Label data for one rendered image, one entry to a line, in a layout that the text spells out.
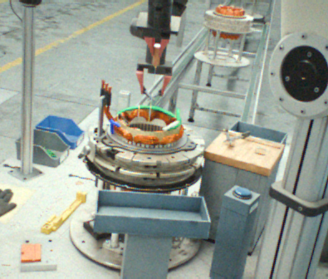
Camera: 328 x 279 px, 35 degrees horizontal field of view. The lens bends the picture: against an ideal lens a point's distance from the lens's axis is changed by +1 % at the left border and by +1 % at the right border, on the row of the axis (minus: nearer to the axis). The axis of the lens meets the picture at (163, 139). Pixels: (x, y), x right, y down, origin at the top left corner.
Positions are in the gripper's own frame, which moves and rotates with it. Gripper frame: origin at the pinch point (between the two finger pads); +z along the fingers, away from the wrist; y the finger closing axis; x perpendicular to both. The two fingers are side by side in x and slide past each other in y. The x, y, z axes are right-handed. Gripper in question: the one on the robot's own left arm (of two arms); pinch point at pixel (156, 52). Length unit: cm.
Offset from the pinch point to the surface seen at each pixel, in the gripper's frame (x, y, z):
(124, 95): -1.6, 8.2, 17.1
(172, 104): -148, 1, 144
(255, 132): -17, -33, 39
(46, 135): -26, 42, 63
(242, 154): 5.0, -27.0, 27.0
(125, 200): 35.3, 1.4, 16.9
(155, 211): 35.7, -5.7, 18.8
